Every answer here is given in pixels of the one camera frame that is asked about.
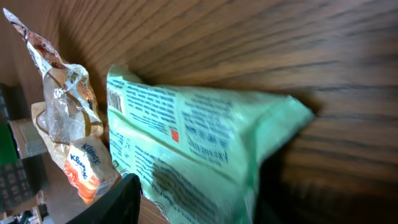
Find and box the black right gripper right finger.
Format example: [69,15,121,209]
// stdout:
[253,196,282,224]

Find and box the dried mushroom pouch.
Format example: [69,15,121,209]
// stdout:
[3,9,103,169]

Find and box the teal wet wipes pack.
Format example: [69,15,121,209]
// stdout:
[106,66,314,223]

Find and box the orange Kleenex tissue pack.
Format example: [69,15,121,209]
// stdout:
[63,136,121,205]

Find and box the green lid jar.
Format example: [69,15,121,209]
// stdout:
[1,119,47,166]

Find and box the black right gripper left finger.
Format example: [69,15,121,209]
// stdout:
[67,174,142,224]

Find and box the dark plastic mesh basket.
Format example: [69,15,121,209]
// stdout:
[1,83,45,212]

